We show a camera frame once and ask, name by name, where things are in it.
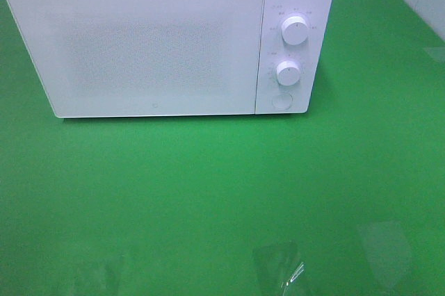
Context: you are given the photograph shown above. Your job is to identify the round white door button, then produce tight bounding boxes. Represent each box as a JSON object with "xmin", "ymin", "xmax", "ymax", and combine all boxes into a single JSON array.
[{"xmin": 272, "ymin": 93, "xmax": 293, "ymax": 110}]

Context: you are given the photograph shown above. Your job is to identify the white microwave knob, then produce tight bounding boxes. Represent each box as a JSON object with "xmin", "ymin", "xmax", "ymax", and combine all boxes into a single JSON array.
[
  {"xmin": 281, "ymin": 13, "xmax": 309, "ymax": 46},
  {"xmin": 276, "ymin": 60, "xmax": 301, "ymax": 86}
]

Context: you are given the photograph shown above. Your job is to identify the white microwave door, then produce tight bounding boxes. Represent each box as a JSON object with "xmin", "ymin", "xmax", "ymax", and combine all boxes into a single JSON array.
[{"xmin": 7, "ymin": 0, "xmax": 263, "ymax": 118}]

